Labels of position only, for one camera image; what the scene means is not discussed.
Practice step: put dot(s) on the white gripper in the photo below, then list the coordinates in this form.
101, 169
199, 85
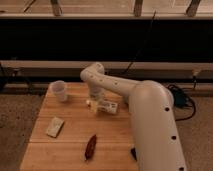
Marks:
95, 93

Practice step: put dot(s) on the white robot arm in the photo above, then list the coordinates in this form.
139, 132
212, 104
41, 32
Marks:
155, 134

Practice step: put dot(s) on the dark red chili pepper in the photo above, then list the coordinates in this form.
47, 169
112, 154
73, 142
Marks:
90, 148

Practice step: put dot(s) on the white rectangular sponge block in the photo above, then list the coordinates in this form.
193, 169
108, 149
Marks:
54, 127

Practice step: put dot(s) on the black smartphone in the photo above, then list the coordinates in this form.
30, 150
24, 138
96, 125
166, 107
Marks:
133, 153

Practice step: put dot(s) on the clear plastic cup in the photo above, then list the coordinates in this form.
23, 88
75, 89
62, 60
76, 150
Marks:
59, 89

